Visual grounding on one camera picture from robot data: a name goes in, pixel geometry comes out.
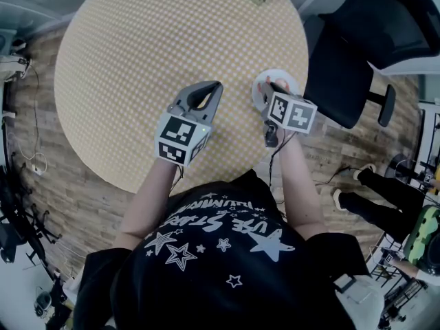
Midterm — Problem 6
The yellow checked tablecloth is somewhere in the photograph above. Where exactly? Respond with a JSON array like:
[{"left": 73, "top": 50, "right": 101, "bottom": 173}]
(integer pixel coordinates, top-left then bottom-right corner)
[{"left": 54, "top": 0, "right": 309, "bottom": 194}]

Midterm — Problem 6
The black star print t-shirt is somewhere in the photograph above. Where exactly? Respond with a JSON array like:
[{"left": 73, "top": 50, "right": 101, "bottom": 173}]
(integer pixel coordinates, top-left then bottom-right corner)
[{"left": 74, "top": 168, "right": 372, "bottom": 330}]

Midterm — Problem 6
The black office chair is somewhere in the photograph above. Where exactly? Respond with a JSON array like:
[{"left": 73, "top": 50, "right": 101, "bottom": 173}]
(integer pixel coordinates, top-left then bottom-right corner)
[{"left": 298, "top": 0, "right": 440, "bottom": 130}]

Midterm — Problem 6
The black round stand base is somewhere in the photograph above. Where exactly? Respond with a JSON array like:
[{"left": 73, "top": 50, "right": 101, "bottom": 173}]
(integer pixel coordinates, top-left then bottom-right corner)
[{"left": 384, "top": 153, "right": 419, "bottom": 180}]

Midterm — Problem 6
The person's left forearm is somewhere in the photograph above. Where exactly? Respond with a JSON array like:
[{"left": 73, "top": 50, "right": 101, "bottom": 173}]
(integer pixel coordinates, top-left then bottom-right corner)
[{"left": 113, "top": 156, "right": 185, "bottom": 250}]

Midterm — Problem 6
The green and black backpack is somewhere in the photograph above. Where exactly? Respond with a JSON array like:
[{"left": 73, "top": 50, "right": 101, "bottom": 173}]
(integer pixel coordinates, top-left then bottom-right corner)
[{"left": 402, "top": 204, "right": 440, "bottom": 274}]

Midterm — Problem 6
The person's right forearm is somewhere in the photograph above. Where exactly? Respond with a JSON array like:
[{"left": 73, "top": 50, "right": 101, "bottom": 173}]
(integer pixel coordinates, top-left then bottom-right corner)
[{"left": 274, "top": 129, "right": 329, "bottom": 240}]

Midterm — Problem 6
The grey waist pouch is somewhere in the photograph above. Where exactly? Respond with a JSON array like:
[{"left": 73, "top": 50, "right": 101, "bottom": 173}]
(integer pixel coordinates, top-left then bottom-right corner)
[{"left": 335, "top": 273, "right": 386, "bottom": 330}]

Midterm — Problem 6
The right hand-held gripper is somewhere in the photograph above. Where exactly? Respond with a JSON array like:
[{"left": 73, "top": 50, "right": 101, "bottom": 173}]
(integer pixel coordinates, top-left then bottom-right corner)
[{"left": 256, "top": 79, "right": 318, "bottom": 148}]

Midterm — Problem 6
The white plate with red food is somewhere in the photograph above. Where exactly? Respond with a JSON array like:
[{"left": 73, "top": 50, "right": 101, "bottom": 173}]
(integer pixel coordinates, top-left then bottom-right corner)
[{"left": 251, "top": 68, "right": 303, "bottom": 111}]

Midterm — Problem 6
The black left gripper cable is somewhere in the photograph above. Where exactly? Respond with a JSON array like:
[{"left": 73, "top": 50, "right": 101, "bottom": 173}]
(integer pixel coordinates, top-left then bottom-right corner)
[{"left": 170, "top": 163, "right": 186, "bottom": 192}]

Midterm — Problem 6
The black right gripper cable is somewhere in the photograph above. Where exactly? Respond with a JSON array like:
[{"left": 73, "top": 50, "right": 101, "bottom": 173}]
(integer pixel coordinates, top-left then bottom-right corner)
[{"left": 266, "top": 129, "right": 298, "bottom": 206}]

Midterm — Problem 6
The long black floor cable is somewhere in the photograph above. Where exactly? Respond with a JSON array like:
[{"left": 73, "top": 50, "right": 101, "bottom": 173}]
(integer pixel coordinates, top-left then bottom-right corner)
[{"left": 314, "top": 165, "right": 362, "bottom": 187}]

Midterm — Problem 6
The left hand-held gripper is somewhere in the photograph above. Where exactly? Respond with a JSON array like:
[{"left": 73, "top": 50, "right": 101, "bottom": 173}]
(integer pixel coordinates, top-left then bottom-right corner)
[{"left": 154, "top": 80, "right": 225, "bottom": 168}]

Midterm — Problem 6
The thin black floor cable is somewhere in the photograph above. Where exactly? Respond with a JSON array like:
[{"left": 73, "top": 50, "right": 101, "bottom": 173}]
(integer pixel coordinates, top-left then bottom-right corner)
[{"left": 19, "top": 58, "right": 41, "bottom": 157}]

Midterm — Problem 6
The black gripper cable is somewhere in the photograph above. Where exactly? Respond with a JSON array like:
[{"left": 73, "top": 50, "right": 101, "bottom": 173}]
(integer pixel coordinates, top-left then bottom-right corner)
[
  {"left": 170, "top": 163, "right": 186, "bottom": 192},
  {"left": 266, "top": 129, "right": 298, "bottom": 206}
]

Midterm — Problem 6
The white cable with charger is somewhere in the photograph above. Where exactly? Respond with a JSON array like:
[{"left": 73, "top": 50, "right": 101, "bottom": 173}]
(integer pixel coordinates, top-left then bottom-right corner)
[{"left": 8, "top": 132, "right": 48, "bottom": 177}]

